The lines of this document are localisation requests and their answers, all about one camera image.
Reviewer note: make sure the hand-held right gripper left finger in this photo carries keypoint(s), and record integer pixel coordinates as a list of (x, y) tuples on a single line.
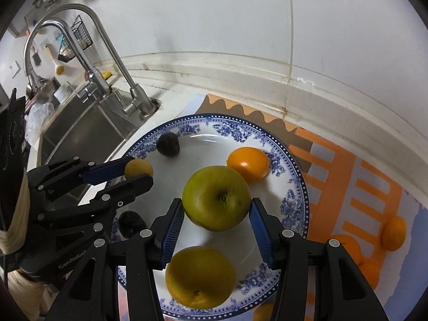
[(170, 232)]

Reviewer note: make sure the large chrome faucet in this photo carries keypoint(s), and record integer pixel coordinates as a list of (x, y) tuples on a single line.
[(72, 45)]

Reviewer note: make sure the large yellow green fruit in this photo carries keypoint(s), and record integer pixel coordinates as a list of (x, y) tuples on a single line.
[(200, 276)]

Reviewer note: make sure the small white cup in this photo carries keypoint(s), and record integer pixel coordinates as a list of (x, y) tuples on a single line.
[(62, 94)]

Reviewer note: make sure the slim gooseneck faucet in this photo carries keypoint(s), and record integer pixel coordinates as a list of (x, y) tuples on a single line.
[(110, 53)]

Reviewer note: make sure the person's left forearm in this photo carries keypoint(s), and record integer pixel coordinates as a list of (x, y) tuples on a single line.
[(16, 217)]

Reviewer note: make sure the orange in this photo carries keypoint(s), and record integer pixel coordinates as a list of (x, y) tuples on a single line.
[(369, 274), (394, 234), (249, 164), (351, 245)]

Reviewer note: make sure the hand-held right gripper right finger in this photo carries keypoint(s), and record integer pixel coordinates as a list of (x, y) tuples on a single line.
[(263, 237)]

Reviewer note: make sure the green apple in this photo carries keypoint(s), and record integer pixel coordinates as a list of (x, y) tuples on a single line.
[(214, 202)]

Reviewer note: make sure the yellow scrub brush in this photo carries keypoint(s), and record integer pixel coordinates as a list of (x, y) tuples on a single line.
[(59, 67)]

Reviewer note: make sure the steel kitchen sink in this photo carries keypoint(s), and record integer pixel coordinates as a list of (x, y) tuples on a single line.
[(80, 130)]

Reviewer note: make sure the patterned orange blue placemat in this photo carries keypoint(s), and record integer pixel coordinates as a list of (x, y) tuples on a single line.
[(334, 180)]

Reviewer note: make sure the blue rimmed white plate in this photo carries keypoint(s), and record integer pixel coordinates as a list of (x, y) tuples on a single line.
[(214, 147)]

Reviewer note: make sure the clear plastic bag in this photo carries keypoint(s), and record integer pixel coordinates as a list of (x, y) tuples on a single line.
[(38, 120)]

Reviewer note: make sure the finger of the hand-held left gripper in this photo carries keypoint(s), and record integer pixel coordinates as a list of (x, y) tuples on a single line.
[(130, 187), (107, 170)]

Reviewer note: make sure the small yellow brown fruit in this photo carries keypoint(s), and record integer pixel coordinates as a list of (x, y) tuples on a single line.
[(264, 312), (138, 168)]

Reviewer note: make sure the small yellow object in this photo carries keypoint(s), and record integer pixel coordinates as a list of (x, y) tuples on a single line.
[(106, 75)]

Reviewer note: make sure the dark purple plum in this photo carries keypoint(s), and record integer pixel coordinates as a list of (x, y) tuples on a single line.
[(169, 144), (132, 224)]

